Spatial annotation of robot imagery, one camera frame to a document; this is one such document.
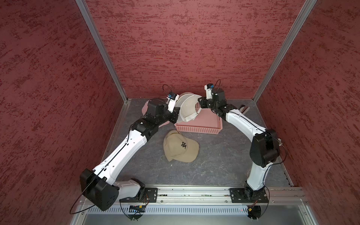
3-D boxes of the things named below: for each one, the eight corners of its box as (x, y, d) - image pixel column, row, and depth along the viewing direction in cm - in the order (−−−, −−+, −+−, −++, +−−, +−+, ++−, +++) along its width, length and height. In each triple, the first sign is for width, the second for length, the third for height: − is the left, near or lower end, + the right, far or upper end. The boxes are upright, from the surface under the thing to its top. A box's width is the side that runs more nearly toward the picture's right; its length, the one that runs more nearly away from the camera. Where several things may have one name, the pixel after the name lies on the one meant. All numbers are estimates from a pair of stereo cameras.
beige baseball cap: (163, 162, 87) (162, 157, 81) (166, 134, 100) (165, 128, 93) (198, 162, 87) (199, 157, 81) (196, 134, 100) (197, 128, 94)
